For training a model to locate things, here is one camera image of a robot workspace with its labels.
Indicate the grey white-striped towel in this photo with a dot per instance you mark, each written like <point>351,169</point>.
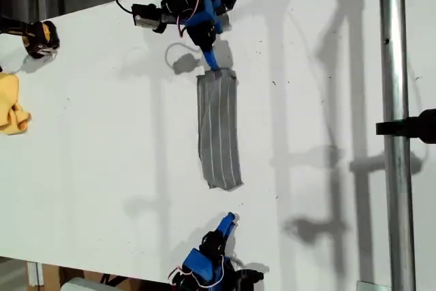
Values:
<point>218,127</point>

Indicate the white plastic container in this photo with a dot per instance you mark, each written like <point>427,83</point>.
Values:
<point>81,286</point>

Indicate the brown cardboard box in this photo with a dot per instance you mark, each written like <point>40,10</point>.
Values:
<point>51,277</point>

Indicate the white table leg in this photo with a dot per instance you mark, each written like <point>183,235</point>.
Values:
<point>34,274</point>

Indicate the yellow cloth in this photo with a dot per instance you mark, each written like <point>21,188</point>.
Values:
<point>10,107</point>

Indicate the black silver gripper camera box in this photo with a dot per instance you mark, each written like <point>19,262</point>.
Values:
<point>144,18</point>

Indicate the steel post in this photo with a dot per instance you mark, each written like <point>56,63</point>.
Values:
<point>395,66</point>

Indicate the black post clamp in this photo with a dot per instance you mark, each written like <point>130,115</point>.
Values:
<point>425,125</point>

